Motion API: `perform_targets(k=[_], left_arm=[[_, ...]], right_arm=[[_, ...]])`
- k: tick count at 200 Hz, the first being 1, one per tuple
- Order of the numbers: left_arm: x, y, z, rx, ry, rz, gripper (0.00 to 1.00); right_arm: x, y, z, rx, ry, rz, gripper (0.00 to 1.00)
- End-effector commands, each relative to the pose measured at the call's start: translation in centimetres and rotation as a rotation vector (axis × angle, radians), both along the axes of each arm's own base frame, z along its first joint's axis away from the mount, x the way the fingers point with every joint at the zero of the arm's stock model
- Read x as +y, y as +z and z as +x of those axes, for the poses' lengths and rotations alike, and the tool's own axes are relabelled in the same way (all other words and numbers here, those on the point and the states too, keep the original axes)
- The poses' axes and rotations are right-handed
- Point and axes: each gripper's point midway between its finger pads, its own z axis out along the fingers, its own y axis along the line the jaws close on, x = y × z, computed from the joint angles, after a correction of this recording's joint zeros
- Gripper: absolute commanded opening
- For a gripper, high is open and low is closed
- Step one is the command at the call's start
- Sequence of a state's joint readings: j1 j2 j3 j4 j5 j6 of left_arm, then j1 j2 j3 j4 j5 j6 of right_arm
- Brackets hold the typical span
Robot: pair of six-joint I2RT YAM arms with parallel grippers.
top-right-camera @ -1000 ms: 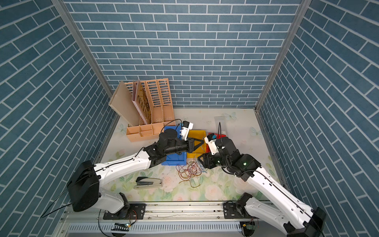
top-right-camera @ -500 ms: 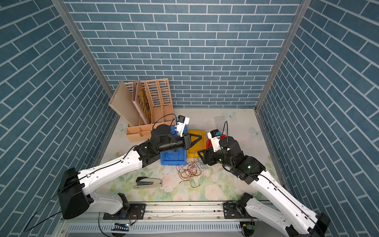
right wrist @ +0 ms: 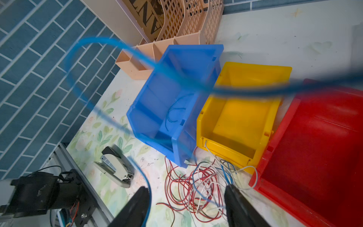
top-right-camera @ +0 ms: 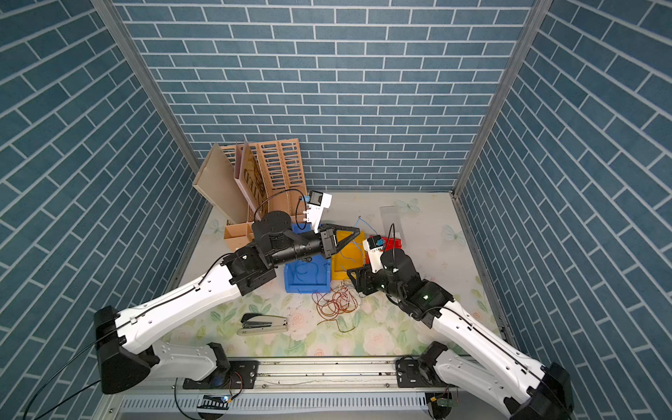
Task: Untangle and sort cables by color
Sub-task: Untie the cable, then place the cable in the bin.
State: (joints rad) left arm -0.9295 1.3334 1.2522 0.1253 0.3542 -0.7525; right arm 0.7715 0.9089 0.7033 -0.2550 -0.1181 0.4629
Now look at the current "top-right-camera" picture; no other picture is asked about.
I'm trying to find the blue cable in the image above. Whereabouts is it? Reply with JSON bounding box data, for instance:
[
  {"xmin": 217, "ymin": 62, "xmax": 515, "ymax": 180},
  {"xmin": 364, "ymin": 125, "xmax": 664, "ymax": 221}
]
[{"xmin": 290, "ymin": 214, "xmax": 380, "ymax": 287}]

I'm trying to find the coloured cable pile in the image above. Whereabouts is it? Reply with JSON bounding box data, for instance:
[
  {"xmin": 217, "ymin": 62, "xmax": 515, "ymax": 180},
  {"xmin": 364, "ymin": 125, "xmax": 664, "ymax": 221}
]
[{"xmin": 311, "ymin": 280, "xmax": 363, "ymax": 334}]

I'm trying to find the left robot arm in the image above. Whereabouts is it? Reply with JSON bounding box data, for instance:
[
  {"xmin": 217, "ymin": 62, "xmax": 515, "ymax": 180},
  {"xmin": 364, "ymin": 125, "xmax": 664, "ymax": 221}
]
[{"xmin": 94, "ymin": 211, "xmax": 360, "ymax": 395}]

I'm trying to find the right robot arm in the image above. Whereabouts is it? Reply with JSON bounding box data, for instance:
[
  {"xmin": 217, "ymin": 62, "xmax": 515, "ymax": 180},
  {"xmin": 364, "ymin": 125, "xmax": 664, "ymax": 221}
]
[{"xmin": 348, "ymin": 250, "xmax": 574, "ymax": 419}]

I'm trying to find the yellow plastic bin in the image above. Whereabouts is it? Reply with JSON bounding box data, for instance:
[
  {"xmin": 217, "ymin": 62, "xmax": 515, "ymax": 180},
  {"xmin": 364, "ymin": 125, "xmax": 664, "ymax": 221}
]
[{"xmin": 331, "ymin": 233, "xmax": 367, "ymax": 281}]

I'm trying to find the red plastic bin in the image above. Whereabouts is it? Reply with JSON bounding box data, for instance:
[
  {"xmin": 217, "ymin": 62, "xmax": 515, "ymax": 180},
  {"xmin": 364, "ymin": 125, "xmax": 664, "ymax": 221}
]
[{"xmin": 381, "ymin": 236, "xmax": 403, "ymax": 251}]

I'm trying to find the blue plastic bin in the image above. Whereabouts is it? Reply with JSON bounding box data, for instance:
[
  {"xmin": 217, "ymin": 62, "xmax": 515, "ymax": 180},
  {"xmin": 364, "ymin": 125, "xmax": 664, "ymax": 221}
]
[{"xmin": 283, "ymin": 236, "xmax": 332, "ymax": 294}]

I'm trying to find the pink framed printed board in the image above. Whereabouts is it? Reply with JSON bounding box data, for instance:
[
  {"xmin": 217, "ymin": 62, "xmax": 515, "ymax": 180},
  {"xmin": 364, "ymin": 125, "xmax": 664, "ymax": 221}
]
[{"xmin": 234, "ymin": 142, "xmax": 268, "ymax": 221}]

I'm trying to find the black grey stapler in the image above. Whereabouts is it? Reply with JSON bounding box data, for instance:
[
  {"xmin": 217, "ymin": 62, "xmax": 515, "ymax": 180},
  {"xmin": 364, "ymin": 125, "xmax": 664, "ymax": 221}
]
[{"xmin": 237, "ymin": 313, "xmax": 289, "ymax": 336}]

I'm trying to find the beige folder board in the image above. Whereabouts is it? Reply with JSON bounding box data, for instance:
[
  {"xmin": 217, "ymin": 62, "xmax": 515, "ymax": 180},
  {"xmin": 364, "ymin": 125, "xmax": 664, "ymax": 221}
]
[{"xmin": 193, "ymin": 145, "xmax": 249, "ymax": 223}]

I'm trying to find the small green circuit board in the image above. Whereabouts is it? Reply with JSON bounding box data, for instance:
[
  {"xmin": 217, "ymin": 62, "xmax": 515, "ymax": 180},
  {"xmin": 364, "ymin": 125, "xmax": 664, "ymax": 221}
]
[{"xmin": 430, "ymin": 397, "xmax": 453, "ymax": 411}]

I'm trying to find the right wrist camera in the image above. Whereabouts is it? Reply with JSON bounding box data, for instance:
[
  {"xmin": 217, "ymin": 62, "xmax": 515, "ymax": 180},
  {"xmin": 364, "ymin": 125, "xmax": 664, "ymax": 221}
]
[{"xmin": 362, "ymin": 236, "xmax": 385, "ymax": 274}]

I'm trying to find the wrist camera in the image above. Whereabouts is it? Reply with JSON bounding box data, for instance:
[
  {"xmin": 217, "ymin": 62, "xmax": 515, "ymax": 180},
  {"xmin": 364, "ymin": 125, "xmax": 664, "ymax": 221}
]
[
  {"xmin": 362, "ymin": 236, "xmax": 385, "ymax": 274},
  {"xmin": 304, "ymin": 191, "xmax": 333, "ymax": 233}
]

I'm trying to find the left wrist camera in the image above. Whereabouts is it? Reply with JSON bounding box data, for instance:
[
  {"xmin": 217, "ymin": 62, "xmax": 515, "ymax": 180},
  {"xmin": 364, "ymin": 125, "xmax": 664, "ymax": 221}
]
[{"xmin": 304, "ymin": 191, "xmax": 333, "ymax": 233}]

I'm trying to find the aluminium mounting rail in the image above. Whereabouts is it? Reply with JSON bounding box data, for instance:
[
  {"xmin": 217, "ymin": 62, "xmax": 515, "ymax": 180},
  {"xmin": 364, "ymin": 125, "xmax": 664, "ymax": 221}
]
[{"xmin": 91, "ymin": 354, "xmax": 558, "ymax": 420}]

